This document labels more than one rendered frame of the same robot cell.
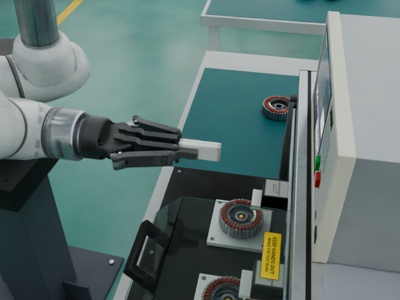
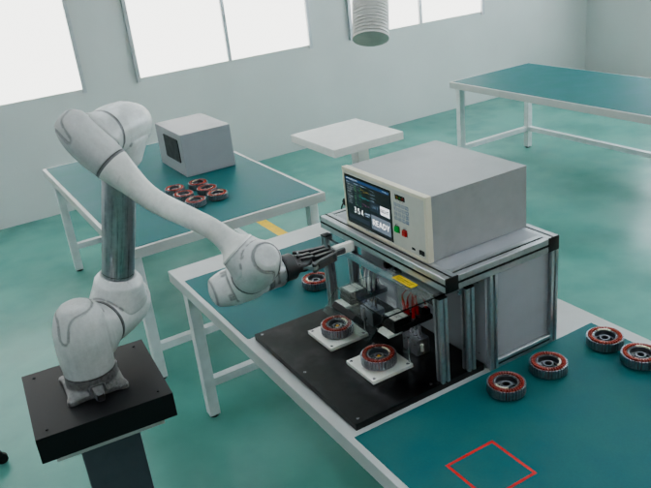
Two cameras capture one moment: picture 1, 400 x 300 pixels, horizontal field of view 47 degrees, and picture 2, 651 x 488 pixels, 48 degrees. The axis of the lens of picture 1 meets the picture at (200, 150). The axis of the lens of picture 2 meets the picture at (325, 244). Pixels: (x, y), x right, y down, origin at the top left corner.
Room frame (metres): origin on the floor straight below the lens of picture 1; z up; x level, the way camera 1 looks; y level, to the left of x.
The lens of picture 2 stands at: (-0.87, 1.26, 2.04)
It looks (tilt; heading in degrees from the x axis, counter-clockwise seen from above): 23 degrees down; 321
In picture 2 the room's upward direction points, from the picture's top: 6 degrees counter-clockwise
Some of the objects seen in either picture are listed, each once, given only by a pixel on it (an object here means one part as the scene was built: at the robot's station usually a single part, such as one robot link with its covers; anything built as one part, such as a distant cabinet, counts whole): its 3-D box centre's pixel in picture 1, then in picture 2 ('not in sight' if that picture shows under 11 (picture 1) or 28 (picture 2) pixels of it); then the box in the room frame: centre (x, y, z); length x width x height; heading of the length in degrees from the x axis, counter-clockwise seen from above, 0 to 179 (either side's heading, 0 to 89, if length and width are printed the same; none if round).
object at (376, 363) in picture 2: not in sight; (378, 356); (0.55, -0.06, 0.80); 0.11 x 0.11 x 0.04
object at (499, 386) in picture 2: not in sight; (506, 385); (0.19, -0.22, 0.77); 0.11 x 0.11 x 0.04
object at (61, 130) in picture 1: (70, 134); (272, 272); (0.64, 0.23, 1.18); 0.09 x 0.06 x 0.09; 169
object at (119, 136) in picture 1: (146, 148); (318, 259); (0.60, 0.09, 1.18); 0.11 x 0.01 x 0.04; 78
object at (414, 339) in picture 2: not in sight; (416, 342); (0.52, -0.20, 0.80); 0.08 x 0.05 x 0.06; 169
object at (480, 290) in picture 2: not in sight; (418, 284); (0.62, -0.33, 0.92); 0.66 x 0.01 x 0.30; 169
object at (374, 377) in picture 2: not in sight; (379, 363); (0.55, -0.06, 0.78); 0.15 x 0.15 x 0.01; 79
